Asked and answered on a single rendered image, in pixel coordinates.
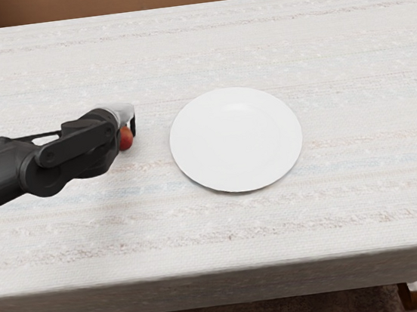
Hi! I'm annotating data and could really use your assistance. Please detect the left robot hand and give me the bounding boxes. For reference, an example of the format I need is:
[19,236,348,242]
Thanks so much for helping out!
[109,100,141,142]

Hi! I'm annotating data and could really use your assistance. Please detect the white round plate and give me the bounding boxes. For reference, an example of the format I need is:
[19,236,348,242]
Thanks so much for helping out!
[163,79,310,202]

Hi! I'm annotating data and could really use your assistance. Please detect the red apple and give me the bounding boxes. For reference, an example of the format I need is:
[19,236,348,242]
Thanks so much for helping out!
[116,124,136,153]

